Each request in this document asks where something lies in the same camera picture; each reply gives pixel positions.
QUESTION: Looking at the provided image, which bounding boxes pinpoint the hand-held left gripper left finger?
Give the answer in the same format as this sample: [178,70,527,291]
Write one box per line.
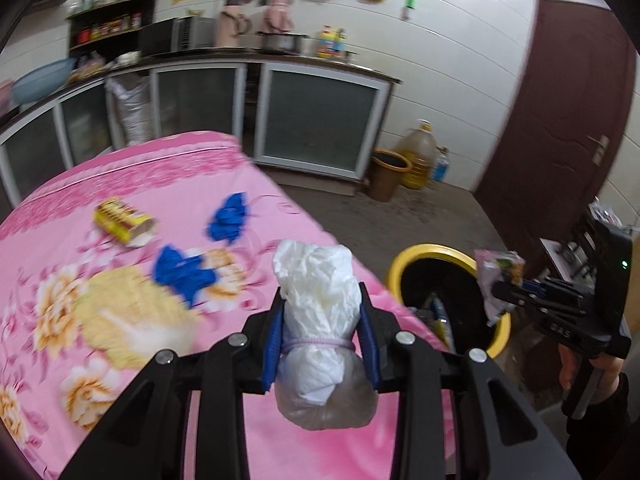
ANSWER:
[57,304,287,480]

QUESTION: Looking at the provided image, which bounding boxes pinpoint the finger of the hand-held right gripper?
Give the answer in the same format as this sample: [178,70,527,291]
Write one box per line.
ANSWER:
[492,282,589,318]
[520,277,596,304]

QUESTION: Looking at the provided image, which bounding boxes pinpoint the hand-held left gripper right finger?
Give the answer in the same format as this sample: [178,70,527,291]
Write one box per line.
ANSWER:
[357,283,568,480]

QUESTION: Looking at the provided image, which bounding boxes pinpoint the white green printed snack wrapper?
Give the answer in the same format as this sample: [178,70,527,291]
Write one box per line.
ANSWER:
[474,249,526,327]

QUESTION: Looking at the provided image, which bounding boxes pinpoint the white plastic bag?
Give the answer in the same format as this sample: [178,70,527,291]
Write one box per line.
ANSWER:
[272,240,379,431]

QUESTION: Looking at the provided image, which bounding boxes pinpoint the black bin with yellow rim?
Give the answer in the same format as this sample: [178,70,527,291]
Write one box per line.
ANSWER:
[387,243,512,359]

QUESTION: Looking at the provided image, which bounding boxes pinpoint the person's right forearm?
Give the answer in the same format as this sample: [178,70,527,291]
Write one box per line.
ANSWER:
[565,375,632,480]

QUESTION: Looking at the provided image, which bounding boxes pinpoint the person's right hand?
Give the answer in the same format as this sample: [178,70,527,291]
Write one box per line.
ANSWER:
[558,344,625,403]

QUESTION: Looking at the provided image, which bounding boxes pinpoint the crumpled blue plastic glove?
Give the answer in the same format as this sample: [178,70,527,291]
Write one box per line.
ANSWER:
[152,245,219,309]
[206,191,250,245]

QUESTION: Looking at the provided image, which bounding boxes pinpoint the small blue label bottle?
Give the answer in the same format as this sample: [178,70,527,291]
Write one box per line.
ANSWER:
[431,147,451,184]

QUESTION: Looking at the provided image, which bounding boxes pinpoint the brown plastic bucket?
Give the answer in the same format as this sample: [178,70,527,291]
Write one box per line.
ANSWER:
[369,149,412,204]

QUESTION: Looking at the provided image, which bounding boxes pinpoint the brown wooden door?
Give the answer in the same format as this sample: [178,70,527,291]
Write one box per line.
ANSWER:
[472,0,637,281]

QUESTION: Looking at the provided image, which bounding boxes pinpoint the large cooking oil jug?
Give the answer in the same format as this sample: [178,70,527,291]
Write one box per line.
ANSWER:
[400,120,437,190]

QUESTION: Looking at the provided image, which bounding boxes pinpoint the yellow red carton box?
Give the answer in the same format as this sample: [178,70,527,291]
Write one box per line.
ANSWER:
[94,196,157,250]

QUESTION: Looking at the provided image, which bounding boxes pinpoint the pink floral blanket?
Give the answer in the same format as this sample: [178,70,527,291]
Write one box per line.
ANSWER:
[0,130,457,480]

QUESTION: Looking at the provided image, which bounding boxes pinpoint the kitchen counter cabinet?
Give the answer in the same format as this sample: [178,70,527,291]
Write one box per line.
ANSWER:
[0,47,404,202]

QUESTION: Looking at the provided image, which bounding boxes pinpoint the white woven sack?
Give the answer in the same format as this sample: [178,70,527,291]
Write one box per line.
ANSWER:
[105,74,154,144]

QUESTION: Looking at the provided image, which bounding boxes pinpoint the steel cooking pot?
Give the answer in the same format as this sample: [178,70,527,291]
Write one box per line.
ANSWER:
[257,31,309,55]

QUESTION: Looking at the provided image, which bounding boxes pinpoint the yellow detergent bottle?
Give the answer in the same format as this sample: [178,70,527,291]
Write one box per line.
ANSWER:
[317,25,347,59]

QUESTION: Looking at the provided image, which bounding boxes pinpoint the beige thermos jug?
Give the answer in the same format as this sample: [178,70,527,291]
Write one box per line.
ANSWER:
[215,0,251,50]

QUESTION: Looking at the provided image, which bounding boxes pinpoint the black microwave oven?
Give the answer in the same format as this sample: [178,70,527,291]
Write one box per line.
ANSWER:
[139,16,217,56]

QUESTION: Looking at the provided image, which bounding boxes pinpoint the pink thermos jug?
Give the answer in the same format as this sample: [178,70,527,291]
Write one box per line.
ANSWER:
[263,0,296,35]

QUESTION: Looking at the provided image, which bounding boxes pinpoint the bag of bread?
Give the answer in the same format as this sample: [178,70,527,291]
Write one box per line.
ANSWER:
[70,52,109,81]

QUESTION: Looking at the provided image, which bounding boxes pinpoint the blue plastic basket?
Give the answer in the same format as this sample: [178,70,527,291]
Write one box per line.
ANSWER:
[11,57,77,104]

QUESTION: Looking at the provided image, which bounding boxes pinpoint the row of spice jars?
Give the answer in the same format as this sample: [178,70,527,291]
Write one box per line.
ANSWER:
[75,12,144,44]

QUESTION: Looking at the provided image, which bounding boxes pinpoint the dark wooden shelf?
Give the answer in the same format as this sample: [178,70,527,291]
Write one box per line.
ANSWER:
[66,0,164,62]

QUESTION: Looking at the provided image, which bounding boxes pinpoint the brass door handle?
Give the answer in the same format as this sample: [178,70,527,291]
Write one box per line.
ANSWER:
[590,135,611,166]

